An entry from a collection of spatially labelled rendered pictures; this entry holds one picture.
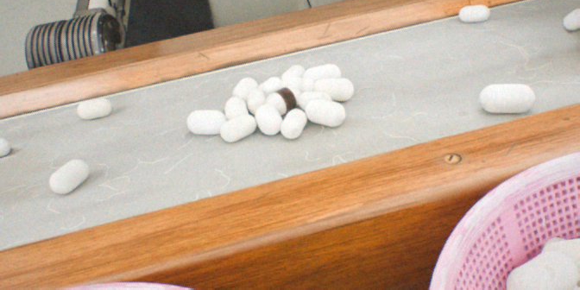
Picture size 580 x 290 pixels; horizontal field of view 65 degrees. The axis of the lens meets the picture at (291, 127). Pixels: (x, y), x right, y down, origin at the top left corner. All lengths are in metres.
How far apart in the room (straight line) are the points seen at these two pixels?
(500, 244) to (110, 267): 0.20
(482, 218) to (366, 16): 0.41
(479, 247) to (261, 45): 0.41
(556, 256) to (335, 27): 0.42
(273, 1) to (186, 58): 1.95
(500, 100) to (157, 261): 0.26
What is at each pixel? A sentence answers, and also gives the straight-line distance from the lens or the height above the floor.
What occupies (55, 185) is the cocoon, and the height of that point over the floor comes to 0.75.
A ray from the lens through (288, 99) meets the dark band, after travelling 0.41.
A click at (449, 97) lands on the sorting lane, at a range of 0.41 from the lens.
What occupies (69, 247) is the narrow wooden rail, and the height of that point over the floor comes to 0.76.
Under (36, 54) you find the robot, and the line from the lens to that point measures 0.82.
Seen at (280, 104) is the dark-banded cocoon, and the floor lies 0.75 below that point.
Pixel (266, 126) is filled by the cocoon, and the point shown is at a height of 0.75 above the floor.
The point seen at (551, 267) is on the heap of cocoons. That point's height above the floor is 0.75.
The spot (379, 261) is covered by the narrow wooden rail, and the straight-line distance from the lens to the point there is 0.27.
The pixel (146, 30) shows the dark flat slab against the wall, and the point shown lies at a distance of 2.47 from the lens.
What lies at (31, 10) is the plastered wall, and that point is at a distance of 2.58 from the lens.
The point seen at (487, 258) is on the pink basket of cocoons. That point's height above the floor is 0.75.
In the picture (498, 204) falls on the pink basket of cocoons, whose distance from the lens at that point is 0.25.
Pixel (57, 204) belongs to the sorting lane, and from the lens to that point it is 0.39.
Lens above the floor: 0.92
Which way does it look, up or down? 27 degrees down
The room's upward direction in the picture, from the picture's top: 11 degrees counter-clockwise
